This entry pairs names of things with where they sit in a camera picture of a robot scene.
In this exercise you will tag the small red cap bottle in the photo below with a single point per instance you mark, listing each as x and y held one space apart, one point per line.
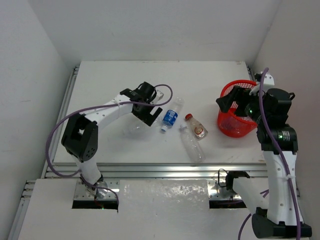
199 131

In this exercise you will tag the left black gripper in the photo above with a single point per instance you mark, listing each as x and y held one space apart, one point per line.
144 114

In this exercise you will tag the left aluminium side rail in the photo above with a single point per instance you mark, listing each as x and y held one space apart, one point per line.
53 138

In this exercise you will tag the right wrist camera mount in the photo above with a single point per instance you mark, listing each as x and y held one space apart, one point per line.
268 83

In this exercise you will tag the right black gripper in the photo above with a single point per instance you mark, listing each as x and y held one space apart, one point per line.
239 95

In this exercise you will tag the aluminium front rail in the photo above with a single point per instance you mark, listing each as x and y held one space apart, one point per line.
178 170

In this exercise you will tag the red mesh plastic bin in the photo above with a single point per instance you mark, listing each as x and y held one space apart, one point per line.
228 123

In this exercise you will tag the white foam sheet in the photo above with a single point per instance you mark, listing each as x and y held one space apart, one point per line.
175 196

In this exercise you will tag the clear bottle white cap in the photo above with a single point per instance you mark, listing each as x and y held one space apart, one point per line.
137 128

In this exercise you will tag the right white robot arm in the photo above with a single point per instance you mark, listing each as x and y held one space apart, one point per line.
279 216

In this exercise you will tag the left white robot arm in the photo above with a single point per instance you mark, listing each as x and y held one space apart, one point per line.
81 134

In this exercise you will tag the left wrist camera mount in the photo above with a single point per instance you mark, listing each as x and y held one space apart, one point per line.
159 95

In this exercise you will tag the blue label bottle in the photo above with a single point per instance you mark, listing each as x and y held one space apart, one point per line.
172 114

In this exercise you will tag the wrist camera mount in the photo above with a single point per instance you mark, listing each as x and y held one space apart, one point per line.
159 95
268 83

